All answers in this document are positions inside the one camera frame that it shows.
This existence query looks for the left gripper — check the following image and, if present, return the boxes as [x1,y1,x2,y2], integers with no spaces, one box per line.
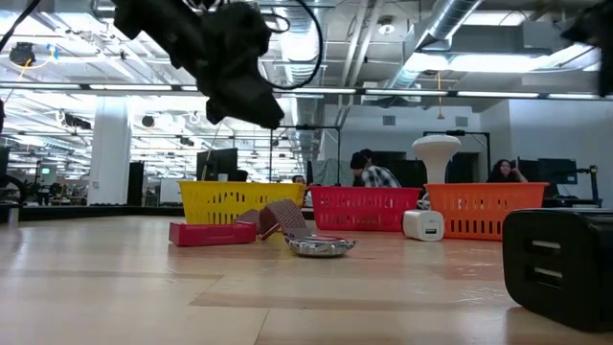
[193,2,286,129]

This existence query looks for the brown woven strap wristwatch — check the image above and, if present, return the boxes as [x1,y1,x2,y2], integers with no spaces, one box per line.
[234,198,357,259]

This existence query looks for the small red digital clock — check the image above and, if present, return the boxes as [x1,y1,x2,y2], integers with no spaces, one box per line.
[168,220,258,248]

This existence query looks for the white USB charger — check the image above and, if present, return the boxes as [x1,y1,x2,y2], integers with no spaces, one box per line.
[401,209,445,242]

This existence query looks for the black USB charger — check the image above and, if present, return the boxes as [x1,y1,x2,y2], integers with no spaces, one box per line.
[501,207,613,333]

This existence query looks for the black monitor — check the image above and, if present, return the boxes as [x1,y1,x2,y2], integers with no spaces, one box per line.
[195,147,239,182]

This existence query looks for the yellow plastic basket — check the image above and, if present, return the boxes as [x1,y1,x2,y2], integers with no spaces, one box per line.
[177,180,307,226]

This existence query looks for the gray cloth cover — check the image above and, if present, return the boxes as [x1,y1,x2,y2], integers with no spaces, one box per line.
[309,157,355,187]

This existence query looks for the black tall cabinet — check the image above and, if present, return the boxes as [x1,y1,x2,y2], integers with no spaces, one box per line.
[126,161,146,207]

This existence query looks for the red plastic basket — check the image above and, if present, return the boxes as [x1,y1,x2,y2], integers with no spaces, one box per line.
[308,185,423,233]

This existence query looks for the white building column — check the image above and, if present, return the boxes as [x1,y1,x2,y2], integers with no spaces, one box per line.
[87,98,132,206]

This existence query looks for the white mushroom table lamp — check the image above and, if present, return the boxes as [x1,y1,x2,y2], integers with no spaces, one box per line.
[411,134,464,185]

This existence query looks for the ceiling light strip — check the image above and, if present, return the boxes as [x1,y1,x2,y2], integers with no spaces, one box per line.
[0,81,613,101]

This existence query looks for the black round ceiling device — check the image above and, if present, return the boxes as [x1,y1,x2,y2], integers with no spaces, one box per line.
[8,41,37,67]

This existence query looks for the orange plastic basket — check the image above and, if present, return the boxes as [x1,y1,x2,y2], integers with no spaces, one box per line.
[424,181,551,242]

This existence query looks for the black desk monitors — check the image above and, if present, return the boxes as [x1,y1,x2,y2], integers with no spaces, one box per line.
[514,157,579,186]

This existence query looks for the silver ventilation duct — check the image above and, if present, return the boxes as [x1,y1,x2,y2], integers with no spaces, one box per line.
[275,0,327,145]
[382,0,485,92]

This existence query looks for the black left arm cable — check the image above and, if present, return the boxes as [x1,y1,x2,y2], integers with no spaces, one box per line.
[265,0,326,91]

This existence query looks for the black table frame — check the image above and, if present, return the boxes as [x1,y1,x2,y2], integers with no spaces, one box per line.
[0,203,186,223]

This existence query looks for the black metal frame stand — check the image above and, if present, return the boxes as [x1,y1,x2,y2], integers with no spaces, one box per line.
[423,129,492,186]

